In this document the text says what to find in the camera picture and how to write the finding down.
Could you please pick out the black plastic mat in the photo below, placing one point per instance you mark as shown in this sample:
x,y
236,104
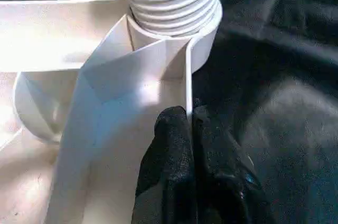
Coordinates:
x,y
277,102

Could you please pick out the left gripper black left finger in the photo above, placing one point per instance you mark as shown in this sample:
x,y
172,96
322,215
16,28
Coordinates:
x,y
166,171

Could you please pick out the white plastic table top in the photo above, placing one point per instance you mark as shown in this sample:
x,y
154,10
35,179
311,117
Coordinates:
x,y
79,89

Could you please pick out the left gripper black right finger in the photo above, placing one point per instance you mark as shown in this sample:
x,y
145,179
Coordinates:
x,y
221,176

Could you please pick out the white plastic table leg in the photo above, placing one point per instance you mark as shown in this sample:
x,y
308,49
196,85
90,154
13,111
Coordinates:
x,y
171,2

